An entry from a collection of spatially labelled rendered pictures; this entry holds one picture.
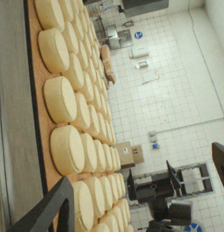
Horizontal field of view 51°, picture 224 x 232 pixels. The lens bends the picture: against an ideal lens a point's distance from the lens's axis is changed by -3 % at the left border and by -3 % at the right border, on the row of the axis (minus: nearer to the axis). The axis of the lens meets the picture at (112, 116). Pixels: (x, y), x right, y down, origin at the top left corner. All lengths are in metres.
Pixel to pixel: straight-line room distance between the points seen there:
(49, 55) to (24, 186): 0.14
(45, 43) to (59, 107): 0.07
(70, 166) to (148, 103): 4.60
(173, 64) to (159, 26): 1.06
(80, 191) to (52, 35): 0.16
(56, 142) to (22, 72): 0.10
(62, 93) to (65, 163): 0.07
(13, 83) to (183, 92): 4.70
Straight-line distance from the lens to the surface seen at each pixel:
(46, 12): 0.30
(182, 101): 4.85
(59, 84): 0.25
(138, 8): 0.90
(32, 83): 0.23
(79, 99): 0.31
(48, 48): 0.27
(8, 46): 0.32
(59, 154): 0.23
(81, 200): 0.23
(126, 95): 4.93
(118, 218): 0.42
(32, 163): 0.26
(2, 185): 0.27
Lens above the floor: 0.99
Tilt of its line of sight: 7 degrees down
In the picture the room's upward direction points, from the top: 77 degrees clockwise
